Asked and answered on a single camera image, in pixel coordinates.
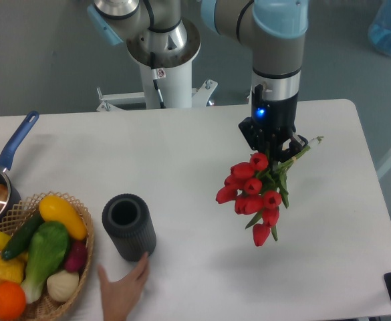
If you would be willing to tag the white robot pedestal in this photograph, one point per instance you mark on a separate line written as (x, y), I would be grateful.
(162, 88)

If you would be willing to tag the red tulip bouquet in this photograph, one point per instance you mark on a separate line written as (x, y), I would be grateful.
(258, 189)

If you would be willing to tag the orange fruit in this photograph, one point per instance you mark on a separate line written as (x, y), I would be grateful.
(12, 301)

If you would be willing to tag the white garlic bulb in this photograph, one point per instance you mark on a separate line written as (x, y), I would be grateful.
(62, 285)

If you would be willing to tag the green cucumber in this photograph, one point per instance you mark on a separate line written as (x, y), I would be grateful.
(20, 240)

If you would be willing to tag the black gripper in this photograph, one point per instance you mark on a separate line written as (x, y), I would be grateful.
(272, 122)

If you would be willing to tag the dark grey ribbed vase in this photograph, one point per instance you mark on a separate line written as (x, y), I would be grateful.
(127, 221)

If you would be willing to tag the bare human hand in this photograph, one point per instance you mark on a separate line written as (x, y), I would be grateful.
(120, 297)

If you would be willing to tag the yellow squash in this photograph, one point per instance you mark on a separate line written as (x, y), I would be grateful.
(54, 208)

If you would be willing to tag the green lettuce head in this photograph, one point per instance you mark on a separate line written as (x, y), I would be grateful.
(47, 250)

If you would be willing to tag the woven wicker basket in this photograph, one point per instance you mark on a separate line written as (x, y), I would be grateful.
(46, 308)

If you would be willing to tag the blue handled saucepan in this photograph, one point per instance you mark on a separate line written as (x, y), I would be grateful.
(7, 156)

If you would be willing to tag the purple red radish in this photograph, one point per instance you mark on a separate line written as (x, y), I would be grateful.
(76, 258)

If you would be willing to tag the yellow bell pepper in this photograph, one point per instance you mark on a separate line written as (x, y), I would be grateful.
(11, 270)

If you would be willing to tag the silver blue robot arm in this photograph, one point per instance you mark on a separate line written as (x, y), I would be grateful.
(163, 43)

